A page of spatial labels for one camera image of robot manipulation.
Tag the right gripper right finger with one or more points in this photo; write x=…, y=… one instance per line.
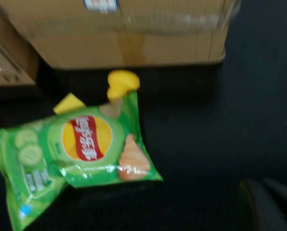
x=283, y=207

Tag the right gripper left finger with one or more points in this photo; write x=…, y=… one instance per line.
x=250, y=207

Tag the green potato chips bag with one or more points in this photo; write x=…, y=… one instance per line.
x=49, y=144

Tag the yellow rubber duck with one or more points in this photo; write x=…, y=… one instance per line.
x=121, y=83

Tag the yellow foam cube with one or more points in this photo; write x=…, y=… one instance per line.
x=67, y=104

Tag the cardboard box with white label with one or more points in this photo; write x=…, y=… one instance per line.
x=109, y=36

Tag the cardboard box with F2 print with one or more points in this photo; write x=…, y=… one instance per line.
x=3, y=67

